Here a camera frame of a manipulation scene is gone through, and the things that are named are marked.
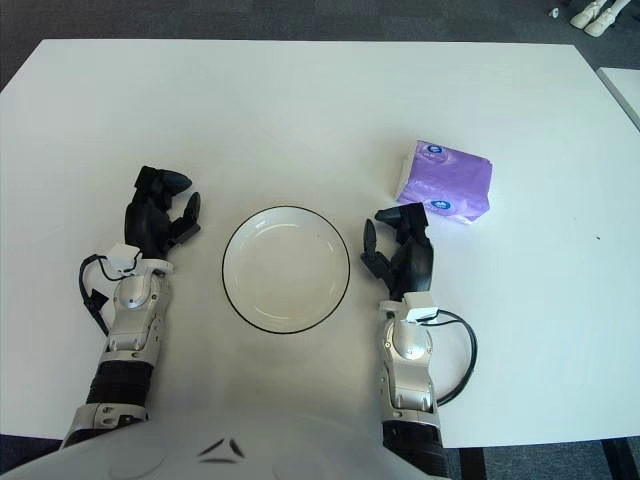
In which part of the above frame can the purple tissue paper pack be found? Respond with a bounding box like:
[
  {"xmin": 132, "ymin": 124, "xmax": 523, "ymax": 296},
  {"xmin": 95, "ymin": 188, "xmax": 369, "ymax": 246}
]
[{"xmin": 395, "ymin": 139, "xmax": 494, "ymax": 226}]

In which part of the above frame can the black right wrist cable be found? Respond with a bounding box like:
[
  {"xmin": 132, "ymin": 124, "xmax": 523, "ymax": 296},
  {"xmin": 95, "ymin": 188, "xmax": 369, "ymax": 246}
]
[{"xmin": 418, "ymin": 308, "xmax": 479, "ymax": 404}]

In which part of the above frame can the black table leg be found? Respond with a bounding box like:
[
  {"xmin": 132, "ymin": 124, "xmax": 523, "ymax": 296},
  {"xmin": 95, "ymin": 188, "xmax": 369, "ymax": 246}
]
[
  {"xmin": 601, "ymin": 438, "xmax": 624, "ymax": 480},
  {"xmin": 458, "ymin": 446, "xmax": 486, "ymax": 480}
]

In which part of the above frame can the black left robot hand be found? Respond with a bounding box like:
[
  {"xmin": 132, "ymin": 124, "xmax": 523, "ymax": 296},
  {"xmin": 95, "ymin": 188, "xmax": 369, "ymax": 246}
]
[{"xmin": 122, "ymin": 164, "xmax": 203, "ymax": 262}]

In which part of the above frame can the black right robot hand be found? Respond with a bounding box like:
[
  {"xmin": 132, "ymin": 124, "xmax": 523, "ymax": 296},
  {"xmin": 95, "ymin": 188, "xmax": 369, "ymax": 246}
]
[{"xmin": 359, "ymin": 202, "xmax": 436, "ymax": 302}]

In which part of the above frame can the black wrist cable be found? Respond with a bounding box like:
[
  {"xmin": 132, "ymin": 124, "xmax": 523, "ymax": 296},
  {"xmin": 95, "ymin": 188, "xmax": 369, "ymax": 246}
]
[
  {"xmin": 418, "ymin": 308, "xmax": 479, "ymax": 404},
  {"xmin": 78, "ymin": 253, "xmax": 142, "ymax": 339}
]

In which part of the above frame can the white plate with black rim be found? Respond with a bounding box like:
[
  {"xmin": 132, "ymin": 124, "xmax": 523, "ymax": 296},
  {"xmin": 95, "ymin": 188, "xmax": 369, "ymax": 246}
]
[{"xmin": 221, "ymin": 205, "xmax": 351, "ymax": 335}]

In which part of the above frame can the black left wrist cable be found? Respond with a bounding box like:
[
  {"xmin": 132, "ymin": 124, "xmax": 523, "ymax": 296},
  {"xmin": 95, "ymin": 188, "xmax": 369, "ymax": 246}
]
[{"xmin": 78, "ymin": 253, "xmax": 142, "ymax": 339}]

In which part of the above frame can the white side table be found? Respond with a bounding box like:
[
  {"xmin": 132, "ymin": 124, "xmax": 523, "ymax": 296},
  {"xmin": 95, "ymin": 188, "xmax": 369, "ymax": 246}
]
[{"xmin": 596, "ymin": 66, "xmax": 640, "ymax": 127}]

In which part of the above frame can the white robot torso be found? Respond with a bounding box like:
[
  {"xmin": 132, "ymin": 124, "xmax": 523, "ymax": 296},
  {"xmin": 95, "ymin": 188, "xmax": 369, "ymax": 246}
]
[{"xmin": 0, "ymin": 405, "xmax": 389, "ymax": 480}]

